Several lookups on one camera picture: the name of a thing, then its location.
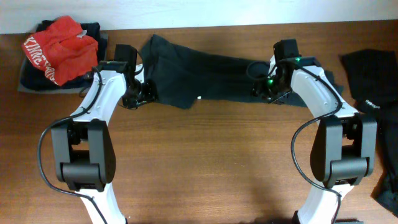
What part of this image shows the dark green t-shirt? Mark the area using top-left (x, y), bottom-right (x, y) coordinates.
top-left (139, 34), bottom-right (345, 110)

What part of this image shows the black garment white logo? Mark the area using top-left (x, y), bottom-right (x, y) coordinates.
top-left (340, 49), bottom-right (397, 216)

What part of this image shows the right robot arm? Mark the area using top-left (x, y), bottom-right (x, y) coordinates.
top-left (246, 39), bottom-right (377, 224)

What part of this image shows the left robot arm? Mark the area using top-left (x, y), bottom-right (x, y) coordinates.
top-left (50, 44), bottom-right (157, 223)

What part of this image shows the grey folded garment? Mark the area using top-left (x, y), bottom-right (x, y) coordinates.
top-left (17, 32), bottom-right (109, 95)

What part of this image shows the red folded shirt white lettering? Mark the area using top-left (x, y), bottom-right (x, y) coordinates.
top-left (21, 16), bottom-right (98, 86)

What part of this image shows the left black camera cable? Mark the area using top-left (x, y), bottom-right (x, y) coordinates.
top-left (37, 49), bottom-right (146, 224)

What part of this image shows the black camera cable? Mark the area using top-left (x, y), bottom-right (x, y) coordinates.
top-left (37, 49), bottom-right (146, 224)
top-left (246, 60), bottom-right (345, 224)

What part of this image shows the right black camera cable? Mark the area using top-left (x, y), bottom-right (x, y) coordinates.
top-left (246, 60), bottom-right (345, 224)

